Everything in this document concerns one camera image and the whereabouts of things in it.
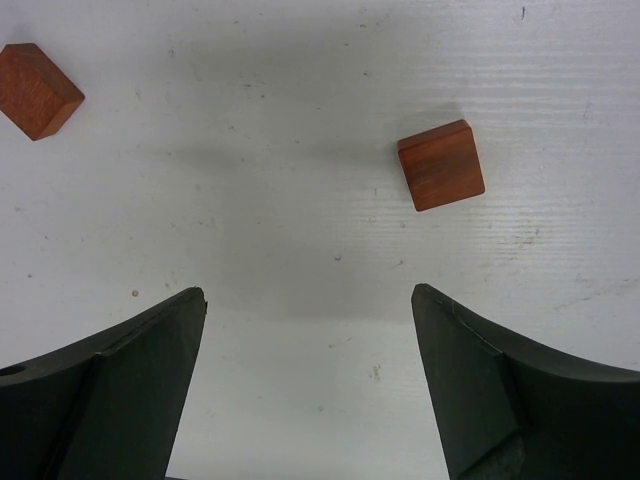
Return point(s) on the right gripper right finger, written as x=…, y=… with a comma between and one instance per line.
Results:
x=508, y=407

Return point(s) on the reddish brown wood block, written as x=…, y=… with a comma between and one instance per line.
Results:
x=441, y=165

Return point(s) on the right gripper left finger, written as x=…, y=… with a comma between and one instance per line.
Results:
x=107, y=406

